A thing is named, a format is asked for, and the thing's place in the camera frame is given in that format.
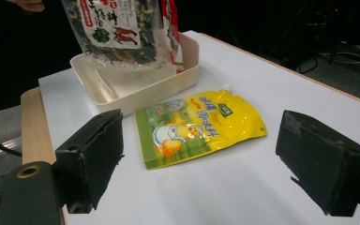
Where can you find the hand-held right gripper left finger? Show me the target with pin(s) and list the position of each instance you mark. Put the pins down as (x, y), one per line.
(93, 156)

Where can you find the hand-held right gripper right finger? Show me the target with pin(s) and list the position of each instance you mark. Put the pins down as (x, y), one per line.
(322, 165)

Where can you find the cream plastic box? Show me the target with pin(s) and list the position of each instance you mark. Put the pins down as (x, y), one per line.
(143, 93)

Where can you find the yellow spout pouch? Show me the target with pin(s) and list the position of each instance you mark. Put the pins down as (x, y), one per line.
(231, 122)

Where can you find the clear dried vegetable packet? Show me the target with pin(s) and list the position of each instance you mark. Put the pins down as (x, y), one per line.
(112, 25)

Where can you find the red seasoning packet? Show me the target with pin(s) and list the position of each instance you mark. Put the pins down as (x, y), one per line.
(172, 31)

